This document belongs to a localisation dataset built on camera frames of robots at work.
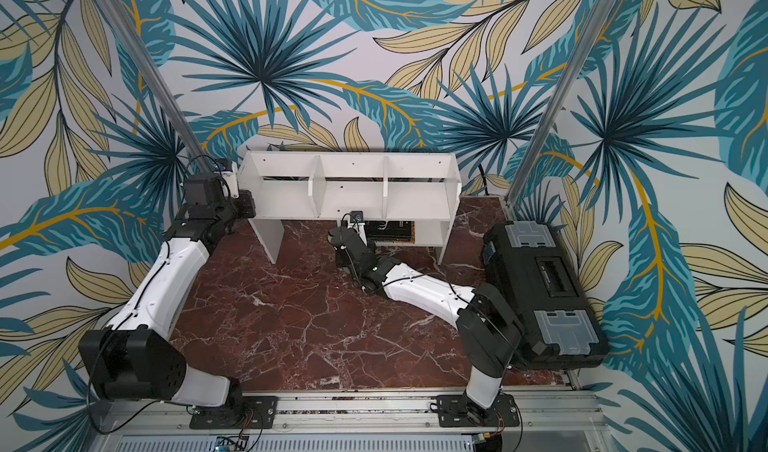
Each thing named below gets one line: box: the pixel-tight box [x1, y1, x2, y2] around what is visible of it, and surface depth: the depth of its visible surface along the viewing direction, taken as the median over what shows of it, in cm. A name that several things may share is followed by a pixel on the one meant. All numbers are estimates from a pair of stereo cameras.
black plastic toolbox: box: [483, 220, 610, 370], surface depth 80 cm
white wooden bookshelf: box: [238, 150, 462, 265], surface depth 85 cm
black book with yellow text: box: [365, 221, 416, 244], surface depth 94 cm
